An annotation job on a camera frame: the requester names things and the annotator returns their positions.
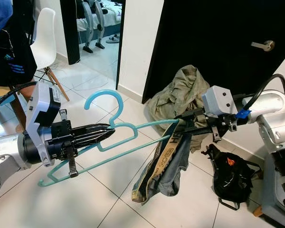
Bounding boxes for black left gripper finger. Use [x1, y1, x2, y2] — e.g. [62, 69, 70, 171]
[81, 132, 112, 145]
[80, 123, 115, 136]

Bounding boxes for grey shorts orange waistband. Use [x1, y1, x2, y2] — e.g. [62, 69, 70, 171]
[132, 119, 194, 205]

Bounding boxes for olive crumpled garment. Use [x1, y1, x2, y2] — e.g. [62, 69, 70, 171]
[146, 65, 212, 153]

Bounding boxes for black bag orange logo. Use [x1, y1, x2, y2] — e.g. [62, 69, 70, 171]
[201, 144, 263, 211]

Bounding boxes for black door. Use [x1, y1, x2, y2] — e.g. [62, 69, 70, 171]
[142, 0, 285, 104]

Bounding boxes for pair of slippers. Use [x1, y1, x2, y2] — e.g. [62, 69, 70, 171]
[105, 34, 120, 44]

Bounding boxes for person in black shirt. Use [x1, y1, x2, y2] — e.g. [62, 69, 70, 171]
[0, 0, 38, 129]

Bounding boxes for grey humanoid robot legs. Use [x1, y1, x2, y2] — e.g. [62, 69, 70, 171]
[76, 0, 108, 54]

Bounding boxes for white chair wooden legs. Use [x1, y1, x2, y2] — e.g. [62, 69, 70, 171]
[29, 7, 70, 102]

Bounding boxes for bed with white sheets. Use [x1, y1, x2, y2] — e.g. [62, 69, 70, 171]
[76, 0, 122, 29]

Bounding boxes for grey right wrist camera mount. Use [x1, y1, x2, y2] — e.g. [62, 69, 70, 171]
[201, 85, 238, 118]

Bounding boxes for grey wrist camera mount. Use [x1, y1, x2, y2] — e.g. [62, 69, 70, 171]
[201, 85, 238, 118]
[26, 82, 62, 168]

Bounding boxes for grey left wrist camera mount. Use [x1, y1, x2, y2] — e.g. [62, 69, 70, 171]
[26, 82, 62, 168]

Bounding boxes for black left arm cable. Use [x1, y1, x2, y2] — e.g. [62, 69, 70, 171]
[0, 81, 38, 114]

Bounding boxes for silver door handle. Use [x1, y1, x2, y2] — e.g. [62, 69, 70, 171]
[250, 40, 276, 52]

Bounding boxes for black door frame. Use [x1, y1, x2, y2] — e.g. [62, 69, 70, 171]
[59, 0, 127, 91]

